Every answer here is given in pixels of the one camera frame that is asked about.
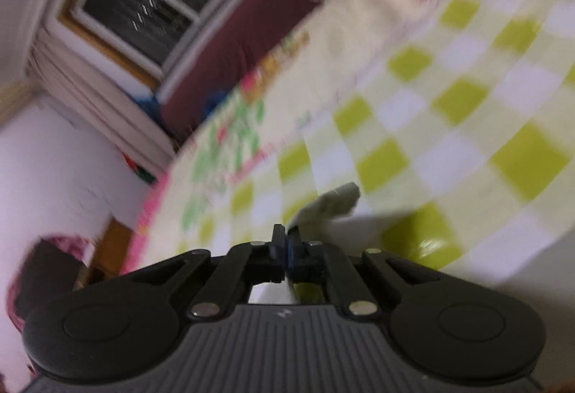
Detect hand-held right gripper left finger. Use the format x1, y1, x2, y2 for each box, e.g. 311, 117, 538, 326
121, 223, 288, 323

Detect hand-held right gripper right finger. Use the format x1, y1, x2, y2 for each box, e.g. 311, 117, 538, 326
286, 228, 443, 322

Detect grey-green pants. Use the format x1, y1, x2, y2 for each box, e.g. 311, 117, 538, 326
286, 182, 361, 237

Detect cartoon printed bed sheet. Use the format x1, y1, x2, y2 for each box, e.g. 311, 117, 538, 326
119, 0, 443, 277

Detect blue cloth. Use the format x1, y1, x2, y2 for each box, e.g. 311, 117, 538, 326
204, 92, 230, 115

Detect wooden desk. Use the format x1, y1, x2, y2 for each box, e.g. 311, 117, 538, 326
74, 217, 136, 291

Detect green checked plastic sheet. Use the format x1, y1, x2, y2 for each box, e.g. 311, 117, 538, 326
175, 0, 575, 304

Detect maroon window seat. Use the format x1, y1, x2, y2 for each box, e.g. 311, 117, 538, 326
156, 0, 321, 143

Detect pink floral cloth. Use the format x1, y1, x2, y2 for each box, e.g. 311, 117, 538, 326
4, 232, 98, 378

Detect window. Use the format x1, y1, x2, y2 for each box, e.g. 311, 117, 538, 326
60, 0, 263, 82

